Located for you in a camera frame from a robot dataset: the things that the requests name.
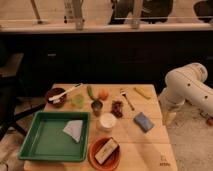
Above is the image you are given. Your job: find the small metal cup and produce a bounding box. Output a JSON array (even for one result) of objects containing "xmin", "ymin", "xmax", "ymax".
[{"xmin": 91, "ymin": 100, "xmax": 103, "ymax": 116}]

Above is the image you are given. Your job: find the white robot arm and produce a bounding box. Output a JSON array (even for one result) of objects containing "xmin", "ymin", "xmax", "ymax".
[{"xmin": 158, "ymin": 63, "xmax": 213, "ymax": 125}]

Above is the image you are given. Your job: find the fork with wooden handle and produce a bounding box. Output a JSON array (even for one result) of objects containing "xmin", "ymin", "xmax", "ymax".
[{"xmin": 120, "ymin": 88, "xmax": 135, "ymax": 111}]

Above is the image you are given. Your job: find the green plastic tray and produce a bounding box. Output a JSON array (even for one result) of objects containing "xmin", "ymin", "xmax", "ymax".
[{"xmin": 18, "ymin": 111, "xmax": 90, "ymax": 162}]

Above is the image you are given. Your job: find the dark cabinet counter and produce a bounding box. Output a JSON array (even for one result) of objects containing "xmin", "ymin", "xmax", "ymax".
[{"xmin": 0, "ymin": 31, "xmax": 213, "ymax": 96}]

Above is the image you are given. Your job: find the dark red bowl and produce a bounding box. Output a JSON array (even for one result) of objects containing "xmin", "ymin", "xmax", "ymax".
[{"xmin": 44, "ymin": 87, "xmax": 68, "ymax": 108}]

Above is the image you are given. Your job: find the blue sponge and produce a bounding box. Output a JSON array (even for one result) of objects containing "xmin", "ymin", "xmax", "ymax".
[{"xmin": 134, "ymin": 112, "xmax": 154, "ymax": 133}]

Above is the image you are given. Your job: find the orange fruit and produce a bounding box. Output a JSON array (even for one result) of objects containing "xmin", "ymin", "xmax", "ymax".
[{"xmin": 98, "ymin": 89, "xmax": 109, "ymax": 100}]

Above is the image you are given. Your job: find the dark grape bunch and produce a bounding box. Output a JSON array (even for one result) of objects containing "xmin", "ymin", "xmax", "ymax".
[{"xmin": 111, "ymin": 101, "xmax": 123, "ymax": 118}]

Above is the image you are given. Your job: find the orange bowl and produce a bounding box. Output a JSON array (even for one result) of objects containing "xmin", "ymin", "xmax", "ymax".
[{"xmin": 88, "ymin": 137, "xmax": 121, "ymax": 171}]

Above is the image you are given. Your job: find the white folded cloth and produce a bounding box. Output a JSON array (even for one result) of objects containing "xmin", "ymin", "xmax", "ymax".
[{"xmin": 63, "ymin": 120, "xmax": 83, "ymax": 143}]

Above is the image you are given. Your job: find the light green cup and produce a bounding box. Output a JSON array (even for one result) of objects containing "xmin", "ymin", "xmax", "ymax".
[{"xmin": 71, "ymin": 94, "xmax": 84, "ymax": 108}]

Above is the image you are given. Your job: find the black office chair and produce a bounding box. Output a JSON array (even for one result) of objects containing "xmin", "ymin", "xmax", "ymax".
[{"xmin": 0, "ymin": 39, "xmax": 45, "ymax": 141}]

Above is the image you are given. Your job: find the white cup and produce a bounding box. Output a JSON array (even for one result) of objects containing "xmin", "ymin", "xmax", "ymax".
[{"xmin": 99, "ymin": 113, "xmax": 116, "ymax": 131}]

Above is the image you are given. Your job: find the white brush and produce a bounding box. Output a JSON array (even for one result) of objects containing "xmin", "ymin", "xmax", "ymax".
[{"xmin": 48, "ymin": 83, "xmax": 83, "ymax": 101}]

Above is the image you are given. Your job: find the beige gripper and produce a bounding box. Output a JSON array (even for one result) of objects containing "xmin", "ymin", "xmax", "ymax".
[{"xmin": 160, "ymin": 101, "xmax": 182, "ymax": 126}]

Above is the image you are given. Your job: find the green cucumber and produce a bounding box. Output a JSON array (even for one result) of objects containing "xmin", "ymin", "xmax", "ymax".
[{"xmin": 87, "ymin": 85, "xmax": 97, "ymax": 100}]

